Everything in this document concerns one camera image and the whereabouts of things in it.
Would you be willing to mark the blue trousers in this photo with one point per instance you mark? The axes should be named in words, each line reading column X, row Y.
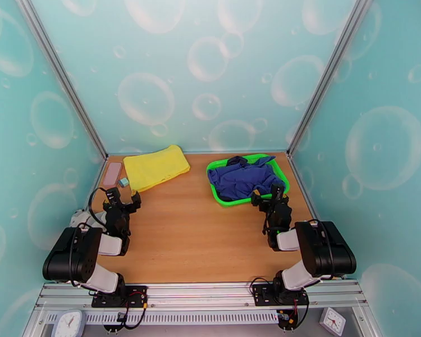
column 238, row 181

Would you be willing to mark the green plastic basket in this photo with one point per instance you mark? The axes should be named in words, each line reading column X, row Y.
column 231, row 203

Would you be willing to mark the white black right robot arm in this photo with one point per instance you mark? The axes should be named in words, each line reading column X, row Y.
column 326, row 251

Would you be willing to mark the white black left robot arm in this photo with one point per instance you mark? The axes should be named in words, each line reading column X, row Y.
column 73, row 255

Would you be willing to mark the dark navy trousers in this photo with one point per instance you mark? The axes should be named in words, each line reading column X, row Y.
column 236, row 161

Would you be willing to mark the small teal eraser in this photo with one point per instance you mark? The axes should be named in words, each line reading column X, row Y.
column 123, row 182

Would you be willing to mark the grey table edge strip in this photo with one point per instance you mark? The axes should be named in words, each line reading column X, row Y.
column 304, row 192

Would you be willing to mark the pink flat case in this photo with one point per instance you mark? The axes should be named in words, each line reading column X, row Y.
column 112, row 174

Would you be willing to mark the yellow folded cloth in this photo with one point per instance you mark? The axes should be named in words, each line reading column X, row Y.
column 154, row 167

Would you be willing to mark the grey plush toy dog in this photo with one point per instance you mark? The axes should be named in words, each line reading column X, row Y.
column 80, row 218

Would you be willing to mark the white rounded clock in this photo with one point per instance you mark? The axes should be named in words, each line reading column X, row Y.
column 68, row 323

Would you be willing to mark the white square clock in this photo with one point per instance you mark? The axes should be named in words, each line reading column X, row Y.
column 332, row 321

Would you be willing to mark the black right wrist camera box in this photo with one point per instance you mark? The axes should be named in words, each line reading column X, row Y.
column 277, row 192

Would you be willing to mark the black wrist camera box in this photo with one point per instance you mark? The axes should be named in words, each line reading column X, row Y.
column 277, row 192
column 113, row 196

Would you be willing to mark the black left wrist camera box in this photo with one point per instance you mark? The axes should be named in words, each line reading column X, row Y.
column 113, row 196

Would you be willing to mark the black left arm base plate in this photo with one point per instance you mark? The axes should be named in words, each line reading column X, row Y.
column 103, row 301

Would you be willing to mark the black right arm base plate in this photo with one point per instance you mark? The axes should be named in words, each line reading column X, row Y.
column 261, row 299

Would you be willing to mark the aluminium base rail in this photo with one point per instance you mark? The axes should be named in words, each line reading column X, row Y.
column 203, row 294

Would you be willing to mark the aluminium frame post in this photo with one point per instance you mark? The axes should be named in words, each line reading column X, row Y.
column 328, row 76
column 64, row 76

